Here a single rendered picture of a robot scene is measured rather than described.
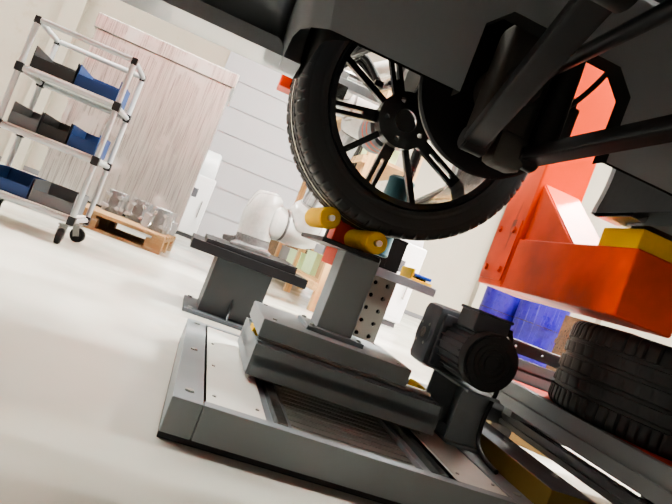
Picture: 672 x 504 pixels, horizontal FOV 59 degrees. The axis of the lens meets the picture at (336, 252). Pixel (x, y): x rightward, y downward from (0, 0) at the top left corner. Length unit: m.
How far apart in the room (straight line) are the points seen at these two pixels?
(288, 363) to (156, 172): 4.91
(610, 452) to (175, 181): 5.26
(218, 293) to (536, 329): 5.59
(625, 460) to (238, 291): 1.66
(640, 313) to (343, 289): 0.70
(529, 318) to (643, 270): 6.24
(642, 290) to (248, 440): 0.91
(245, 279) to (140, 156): 3.80
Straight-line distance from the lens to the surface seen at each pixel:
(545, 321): 7.68
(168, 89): 6.30
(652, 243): 1.51
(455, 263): 11.52
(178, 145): 6.22
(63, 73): 3.33
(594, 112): 2.05
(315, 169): 1.47
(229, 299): 2.58
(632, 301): 1.47
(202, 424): 1.15
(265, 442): 1.17
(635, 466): 1.44
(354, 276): 1.55
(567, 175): 1.98
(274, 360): 1.42
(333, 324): 1.56
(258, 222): 2.60
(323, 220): 1.53
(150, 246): 4.51
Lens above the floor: 0.41
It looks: 1 degrees up
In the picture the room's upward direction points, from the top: 21 degrees clockwise
